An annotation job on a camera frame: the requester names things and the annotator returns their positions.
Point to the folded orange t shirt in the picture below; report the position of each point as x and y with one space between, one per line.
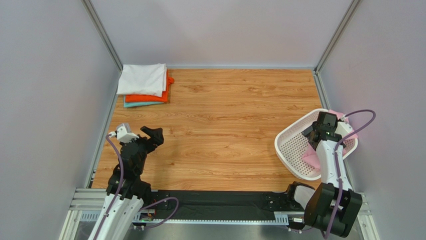
134 98

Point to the white perforated plastic basket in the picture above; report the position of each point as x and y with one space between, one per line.
290 145

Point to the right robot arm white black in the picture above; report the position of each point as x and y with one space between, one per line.
333 207

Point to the pink t shirt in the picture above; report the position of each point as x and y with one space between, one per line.
312 159

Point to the folded teal t shirt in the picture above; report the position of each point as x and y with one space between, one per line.
139 104

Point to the folded white t shirt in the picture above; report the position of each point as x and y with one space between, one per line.
143 80

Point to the left aluminium corner post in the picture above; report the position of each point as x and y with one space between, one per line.
97 22

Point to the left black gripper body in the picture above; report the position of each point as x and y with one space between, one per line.
146 145

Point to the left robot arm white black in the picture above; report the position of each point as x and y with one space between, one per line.
126 193

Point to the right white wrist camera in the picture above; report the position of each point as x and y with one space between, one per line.
343 127

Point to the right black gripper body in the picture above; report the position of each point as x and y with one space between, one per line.
312 136

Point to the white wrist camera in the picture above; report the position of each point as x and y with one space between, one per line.
123 134
343 127

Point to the right aluminium corner post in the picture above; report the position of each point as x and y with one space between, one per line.
352 8

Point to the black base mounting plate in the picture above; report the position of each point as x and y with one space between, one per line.
222 205

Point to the aluminium frame rail front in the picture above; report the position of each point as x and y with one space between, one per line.
87 203

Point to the aluminium corner post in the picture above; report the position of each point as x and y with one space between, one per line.
352 8
97 22

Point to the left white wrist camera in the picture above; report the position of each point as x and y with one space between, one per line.
123 134

